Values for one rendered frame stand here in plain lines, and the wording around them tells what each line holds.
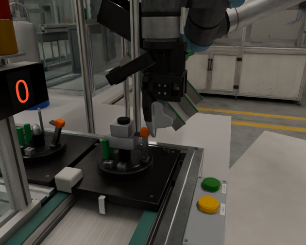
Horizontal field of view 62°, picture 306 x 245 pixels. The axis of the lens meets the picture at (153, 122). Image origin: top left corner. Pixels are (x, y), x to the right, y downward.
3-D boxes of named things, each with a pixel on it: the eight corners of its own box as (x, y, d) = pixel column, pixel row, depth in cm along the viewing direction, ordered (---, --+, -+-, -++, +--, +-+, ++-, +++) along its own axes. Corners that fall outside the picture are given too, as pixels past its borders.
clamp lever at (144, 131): (149, 156, 62) (150, 127, 60) (147, 160, 61) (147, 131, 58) (136, 153, 63) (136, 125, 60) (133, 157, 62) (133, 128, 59)
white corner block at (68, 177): (84, 183, 60) (82, 168, 59) (73, 195, 56) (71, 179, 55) (67, 180, 62) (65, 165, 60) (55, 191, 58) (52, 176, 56)
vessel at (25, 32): (49, 78, 142) (38, 2, 128) (31, 83, 129) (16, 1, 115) (28, 76, 146) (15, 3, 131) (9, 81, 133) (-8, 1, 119)
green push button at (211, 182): (220, 185, 59) (221, 178, 58) (219, 196, 56) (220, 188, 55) (202, 183, 60) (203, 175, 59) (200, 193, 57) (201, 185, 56)
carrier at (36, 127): (100, 144, 79) (96, 106, 75) (50, 190, 58) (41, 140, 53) (35, 134, 86) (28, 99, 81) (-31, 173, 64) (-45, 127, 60)
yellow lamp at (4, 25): (25, 52, 41) (19, 19, 39) (0, 56, 37) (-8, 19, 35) (1, 51, 43) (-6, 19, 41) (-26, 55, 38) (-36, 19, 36)
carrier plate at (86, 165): (180, 155, 73) (181, 149, 72) (158, 212, 51) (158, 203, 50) (104, 145, 79) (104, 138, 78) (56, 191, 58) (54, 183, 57)
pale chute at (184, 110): (189, 118, 90) (198, 111, 88) (175, 131, 79) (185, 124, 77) (139, 57, 91) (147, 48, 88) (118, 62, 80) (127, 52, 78)
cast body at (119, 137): (140, 143, 63) (139, 116, 61) (133, 150, 59) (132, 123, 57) (109, 138, 66) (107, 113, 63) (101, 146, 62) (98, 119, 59)
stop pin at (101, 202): (108, 210, 55) (106, 195, 54) (105, 214, 54) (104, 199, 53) (102, 209, 55) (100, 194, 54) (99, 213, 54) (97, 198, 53)
